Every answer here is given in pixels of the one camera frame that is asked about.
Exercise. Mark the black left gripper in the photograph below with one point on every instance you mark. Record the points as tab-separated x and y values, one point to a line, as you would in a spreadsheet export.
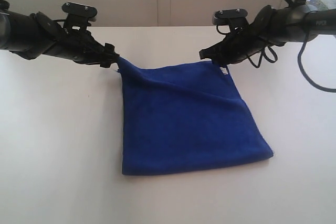
80	47

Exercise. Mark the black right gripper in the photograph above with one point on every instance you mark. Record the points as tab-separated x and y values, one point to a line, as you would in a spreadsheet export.
241	42

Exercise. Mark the blue towel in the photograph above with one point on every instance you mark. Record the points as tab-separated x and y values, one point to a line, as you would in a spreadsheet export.
185	118

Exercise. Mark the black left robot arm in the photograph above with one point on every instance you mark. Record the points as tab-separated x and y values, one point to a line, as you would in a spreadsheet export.
30	36

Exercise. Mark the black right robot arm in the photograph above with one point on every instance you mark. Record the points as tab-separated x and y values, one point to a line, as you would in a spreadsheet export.
271	27

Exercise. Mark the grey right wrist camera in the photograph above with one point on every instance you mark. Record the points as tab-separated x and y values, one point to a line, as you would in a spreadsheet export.
231	17

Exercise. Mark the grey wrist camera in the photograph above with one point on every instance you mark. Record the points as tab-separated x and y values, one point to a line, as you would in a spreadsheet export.
231	17
78	15

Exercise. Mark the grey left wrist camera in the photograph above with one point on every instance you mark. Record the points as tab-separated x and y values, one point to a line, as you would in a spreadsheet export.
78	15

